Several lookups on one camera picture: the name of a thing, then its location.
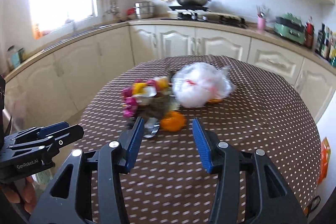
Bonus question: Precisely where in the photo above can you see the cream lower kitchen cabinets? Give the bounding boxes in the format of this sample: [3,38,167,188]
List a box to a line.
[0,18,336,135]

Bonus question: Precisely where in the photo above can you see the pink utensil holder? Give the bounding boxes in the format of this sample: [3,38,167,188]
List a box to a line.
[257,5,269,30]

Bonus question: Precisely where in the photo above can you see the brown dotted tablecloth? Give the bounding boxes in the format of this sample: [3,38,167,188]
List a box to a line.
[72,55,322,224]

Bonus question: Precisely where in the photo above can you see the dark withered leaves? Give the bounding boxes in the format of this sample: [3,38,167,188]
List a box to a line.
[136,94,181,119]

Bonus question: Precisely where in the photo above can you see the green and yellow bottle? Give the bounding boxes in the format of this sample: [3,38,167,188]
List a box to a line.
[329,38,336,67]

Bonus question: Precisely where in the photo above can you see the red sauce bottle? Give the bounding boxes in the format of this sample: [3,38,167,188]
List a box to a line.
[304,17,315,49]

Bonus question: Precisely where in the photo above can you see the clear plastic wrapper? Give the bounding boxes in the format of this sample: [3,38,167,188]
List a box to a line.
[143,119,160,138]

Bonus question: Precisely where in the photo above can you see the black gas stove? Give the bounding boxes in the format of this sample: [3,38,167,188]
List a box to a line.
[160,6,248,28]

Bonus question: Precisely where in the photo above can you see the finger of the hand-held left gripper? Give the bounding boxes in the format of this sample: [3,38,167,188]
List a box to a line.
[12,124,84,164]
[5,121,70,144]

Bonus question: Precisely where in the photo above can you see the person's left hand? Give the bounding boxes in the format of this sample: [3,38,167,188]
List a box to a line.
[0,175,36,214]

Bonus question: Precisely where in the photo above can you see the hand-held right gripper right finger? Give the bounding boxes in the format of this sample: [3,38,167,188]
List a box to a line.
[192,117,308,224]

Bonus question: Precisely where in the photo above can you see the white plastic bag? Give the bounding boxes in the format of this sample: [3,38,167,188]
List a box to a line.
[172,61,238,108]

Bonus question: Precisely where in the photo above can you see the stacked steel pot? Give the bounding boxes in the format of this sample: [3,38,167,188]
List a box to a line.
[134,1,155,20]

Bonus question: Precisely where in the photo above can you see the orange plastic bag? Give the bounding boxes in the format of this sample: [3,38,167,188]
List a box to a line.
[316,137,331,185]

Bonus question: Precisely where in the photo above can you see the dark glass bottle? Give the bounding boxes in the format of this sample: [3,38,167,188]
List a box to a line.
[316,23,326,55]

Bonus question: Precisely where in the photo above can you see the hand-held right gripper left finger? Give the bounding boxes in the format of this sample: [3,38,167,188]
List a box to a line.
[29,117,145,224]

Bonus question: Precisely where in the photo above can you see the white eggshell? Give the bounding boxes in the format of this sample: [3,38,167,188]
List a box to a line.
[136,86,157,105]

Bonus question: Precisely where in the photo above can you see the orange fruit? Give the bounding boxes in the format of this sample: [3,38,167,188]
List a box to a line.
[160,111,187,132]

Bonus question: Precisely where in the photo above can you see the green electric cooker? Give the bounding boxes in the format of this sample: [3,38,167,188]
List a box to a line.
[273,13,306,45]

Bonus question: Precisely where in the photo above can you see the pink and yellow flower bunch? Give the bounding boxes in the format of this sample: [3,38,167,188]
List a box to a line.
[122,77,170,118]

